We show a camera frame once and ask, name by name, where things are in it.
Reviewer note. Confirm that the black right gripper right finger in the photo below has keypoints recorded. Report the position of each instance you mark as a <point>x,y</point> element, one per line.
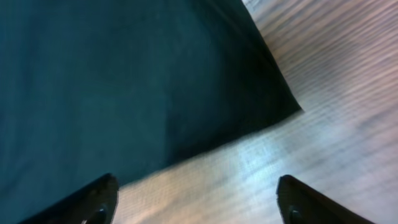
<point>298,203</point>

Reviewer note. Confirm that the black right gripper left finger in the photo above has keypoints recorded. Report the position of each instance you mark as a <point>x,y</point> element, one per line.
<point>95,203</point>

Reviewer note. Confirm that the black t-shirt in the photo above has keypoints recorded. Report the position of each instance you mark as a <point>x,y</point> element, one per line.
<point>126,87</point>

